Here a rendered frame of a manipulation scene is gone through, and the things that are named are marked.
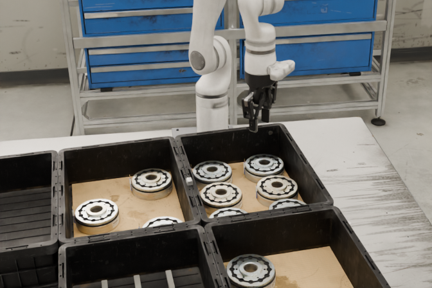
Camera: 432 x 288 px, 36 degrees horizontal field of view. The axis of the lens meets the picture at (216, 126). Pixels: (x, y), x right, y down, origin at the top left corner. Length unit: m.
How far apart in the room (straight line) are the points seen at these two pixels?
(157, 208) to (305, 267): 0.41
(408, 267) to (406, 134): 2.13
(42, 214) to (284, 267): 0.61
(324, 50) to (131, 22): 1.03
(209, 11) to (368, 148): 0.74
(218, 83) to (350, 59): 1.87
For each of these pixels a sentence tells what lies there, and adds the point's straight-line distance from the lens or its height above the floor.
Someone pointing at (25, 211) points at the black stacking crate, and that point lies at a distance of 1.71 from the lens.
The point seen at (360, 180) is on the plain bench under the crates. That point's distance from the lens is 2.01.
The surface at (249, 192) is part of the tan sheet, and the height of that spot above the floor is 0.83.
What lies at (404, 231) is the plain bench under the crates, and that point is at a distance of 1.83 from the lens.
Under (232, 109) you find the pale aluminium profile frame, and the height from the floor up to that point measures 0.15.
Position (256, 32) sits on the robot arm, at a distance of 1.53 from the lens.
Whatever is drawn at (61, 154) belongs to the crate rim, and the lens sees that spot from 1.72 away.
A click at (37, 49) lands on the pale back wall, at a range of 4.42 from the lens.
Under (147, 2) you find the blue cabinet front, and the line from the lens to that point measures 3.38.
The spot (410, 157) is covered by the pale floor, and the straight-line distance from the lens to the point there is 3.57.
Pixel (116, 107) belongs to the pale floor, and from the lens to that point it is 4.06.
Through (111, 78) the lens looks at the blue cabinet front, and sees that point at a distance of 3.53.
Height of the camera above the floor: 1.77
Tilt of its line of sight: 28 degrees down
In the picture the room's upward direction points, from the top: 1 degrees counter-clockwise
